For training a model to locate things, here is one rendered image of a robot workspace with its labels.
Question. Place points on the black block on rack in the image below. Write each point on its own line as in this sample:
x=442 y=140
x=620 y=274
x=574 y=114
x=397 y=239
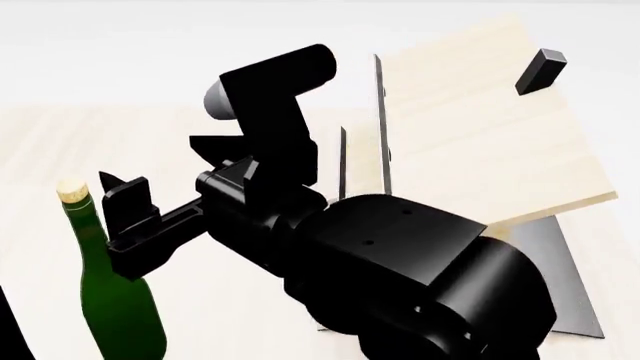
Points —
x=541 y=73

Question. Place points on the short black metal upright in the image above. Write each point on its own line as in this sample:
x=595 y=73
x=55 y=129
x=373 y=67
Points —
x=343 y=168

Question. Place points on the grey metal rack base plate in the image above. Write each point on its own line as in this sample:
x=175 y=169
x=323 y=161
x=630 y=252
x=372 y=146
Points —
x=560 y=270

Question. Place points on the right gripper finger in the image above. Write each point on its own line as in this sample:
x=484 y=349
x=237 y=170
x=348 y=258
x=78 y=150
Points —
x=220 y=148
x=127 y=210

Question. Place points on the tall black metal upright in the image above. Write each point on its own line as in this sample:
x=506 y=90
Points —
x=384 y=142

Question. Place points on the green wine bottle with cork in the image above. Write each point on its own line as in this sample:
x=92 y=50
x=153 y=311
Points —
x=117 y=311

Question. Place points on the light wooden rack board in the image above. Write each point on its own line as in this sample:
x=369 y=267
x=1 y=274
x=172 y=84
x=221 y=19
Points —
x=480 y=142

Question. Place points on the black wrist camera grey lens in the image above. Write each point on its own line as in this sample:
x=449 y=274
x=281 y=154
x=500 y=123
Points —
x=272 y=108

